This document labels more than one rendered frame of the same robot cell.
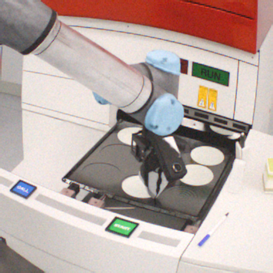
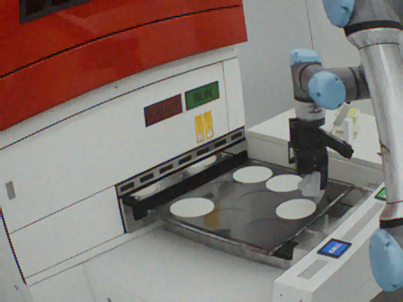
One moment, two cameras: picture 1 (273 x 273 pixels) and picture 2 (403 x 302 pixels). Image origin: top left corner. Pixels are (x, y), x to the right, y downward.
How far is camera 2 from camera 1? 144 cm
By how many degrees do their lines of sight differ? 59
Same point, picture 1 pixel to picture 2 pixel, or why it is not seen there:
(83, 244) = not seen: hidden behind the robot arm
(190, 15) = (193, 30)
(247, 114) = (239, 116)
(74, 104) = (84, 235)
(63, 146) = (141, 273)
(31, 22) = not seen: outside the picture
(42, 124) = (59, 287)
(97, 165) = (246, 231)
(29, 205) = (362, 243)
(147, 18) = (154, 55)
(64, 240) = not seen: hidden behind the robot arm
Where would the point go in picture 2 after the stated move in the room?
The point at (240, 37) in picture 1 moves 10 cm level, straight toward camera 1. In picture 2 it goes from (236, 30) to (269, 32)
